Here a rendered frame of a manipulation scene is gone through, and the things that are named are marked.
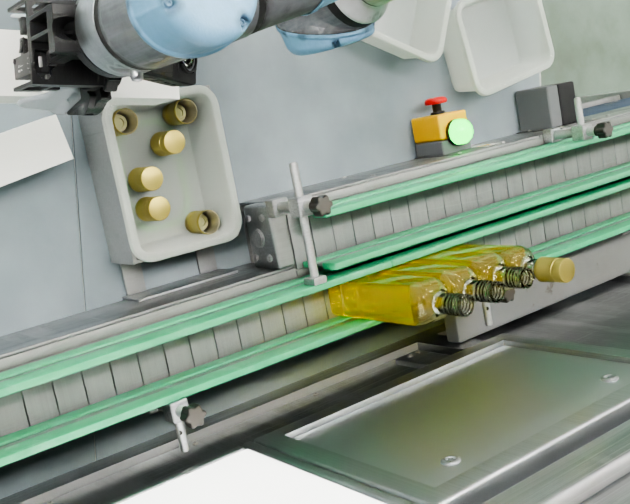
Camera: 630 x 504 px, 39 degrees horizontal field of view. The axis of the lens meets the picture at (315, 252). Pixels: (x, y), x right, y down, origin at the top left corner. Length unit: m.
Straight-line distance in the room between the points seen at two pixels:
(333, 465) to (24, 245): 0.52
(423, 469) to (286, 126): 0.66
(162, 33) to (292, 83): 0.87
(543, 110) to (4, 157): 1.00
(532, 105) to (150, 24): 1.24
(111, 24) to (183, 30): 0.08
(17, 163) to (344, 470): 0.56
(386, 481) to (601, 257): 0.92
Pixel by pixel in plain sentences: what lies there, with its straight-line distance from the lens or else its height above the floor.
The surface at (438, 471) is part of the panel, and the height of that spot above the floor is 1.25.
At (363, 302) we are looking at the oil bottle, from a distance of 1.27.
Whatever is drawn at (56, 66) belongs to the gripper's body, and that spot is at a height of 1.23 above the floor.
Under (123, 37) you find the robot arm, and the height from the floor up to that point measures 1.37.
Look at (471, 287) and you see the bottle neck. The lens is 1.20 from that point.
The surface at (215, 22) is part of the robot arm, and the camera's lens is 0.60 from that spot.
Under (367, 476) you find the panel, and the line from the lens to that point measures 1.00.
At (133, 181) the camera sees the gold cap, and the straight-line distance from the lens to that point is 1.28.
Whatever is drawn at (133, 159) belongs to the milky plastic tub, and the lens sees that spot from 1.30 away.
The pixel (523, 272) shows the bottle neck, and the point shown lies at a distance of 1.22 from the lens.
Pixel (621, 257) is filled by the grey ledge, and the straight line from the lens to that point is 1.83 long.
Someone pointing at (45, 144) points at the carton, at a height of 0.81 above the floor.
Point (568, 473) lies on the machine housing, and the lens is 0.96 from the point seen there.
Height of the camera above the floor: 1.96
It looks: 55 degrees down
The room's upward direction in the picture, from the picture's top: 92 degrees clockwise
